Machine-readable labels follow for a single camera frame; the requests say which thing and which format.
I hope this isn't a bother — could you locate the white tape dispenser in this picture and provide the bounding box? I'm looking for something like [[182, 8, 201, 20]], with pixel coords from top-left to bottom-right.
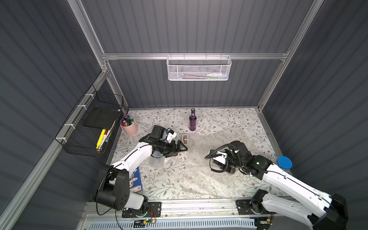
[[182, 133, 190, 146]]

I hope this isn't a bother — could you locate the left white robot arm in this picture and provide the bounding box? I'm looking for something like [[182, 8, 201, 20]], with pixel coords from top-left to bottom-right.
[[93, 125, 188, 215]]

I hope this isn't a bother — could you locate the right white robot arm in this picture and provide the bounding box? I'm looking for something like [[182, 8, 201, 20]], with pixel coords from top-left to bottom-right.
[[206, 140, 348, 230]]

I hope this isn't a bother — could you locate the purple liquid glass bottle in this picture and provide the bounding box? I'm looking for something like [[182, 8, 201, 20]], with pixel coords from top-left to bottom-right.
[[189, 108, 197, 131]]

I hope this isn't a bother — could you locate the pink marker cup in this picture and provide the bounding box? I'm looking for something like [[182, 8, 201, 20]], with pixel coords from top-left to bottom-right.
[[120, 115, 138, 136]]

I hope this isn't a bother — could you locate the blue sticker sheet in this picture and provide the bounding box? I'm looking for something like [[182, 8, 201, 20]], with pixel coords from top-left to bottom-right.
[[129, 168, 143, 193]]

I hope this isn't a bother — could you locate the blue-lid pencil jar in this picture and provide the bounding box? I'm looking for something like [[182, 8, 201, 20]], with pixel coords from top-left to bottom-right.
[[276, 156, 293, 170]]

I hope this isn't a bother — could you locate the yellow highlighter in basket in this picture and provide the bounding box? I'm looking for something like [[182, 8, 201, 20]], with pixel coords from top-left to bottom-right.
[[96, 129, 106, 149]]

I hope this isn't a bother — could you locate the black notebook in basket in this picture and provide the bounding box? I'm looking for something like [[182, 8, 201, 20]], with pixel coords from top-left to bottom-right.
[[83, 107, 120, 129]]

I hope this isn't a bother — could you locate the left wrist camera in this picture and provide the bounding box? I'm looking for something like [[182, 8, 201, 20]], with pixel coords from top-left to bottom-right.
[[166, 128, 177, 143]]

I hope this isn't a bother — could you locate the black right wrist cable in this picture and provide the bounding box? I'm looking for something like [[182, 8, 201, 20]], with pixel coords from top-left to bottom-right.
[[205, 143, 239, 173]]

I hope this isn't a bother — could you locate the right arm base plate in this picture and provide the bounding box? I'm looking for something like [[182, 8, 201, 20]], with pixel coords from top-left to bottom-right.
[[235, 198, 275, 215]]

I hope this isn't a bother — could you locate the aluminium front rail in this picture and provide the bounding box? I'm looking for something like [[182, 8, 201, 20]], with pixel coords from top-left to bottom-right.
[[83, 196, 315, 219]]

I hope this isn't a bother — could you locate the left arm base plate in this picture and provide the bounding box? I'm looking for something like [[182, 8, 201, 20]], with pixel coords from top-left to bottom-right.
[[121, 201, 162, 218]]

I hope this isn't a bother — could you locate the black wire wall basket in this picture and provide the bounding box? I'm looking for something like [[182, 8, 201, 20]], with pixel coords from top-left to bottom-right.
[[56, 87, 124, 158]]

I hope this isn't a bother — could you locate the white wire wall basket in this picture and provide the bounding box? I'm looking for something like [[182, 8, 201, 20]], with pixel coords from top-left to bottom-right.
[[166, 55, 232, 81]]

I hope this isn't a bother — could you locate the white ventilated cable duct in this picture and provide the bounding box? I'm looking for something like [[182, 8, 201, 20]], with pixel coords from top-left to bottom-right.
[[86, 218, 257, 230]]

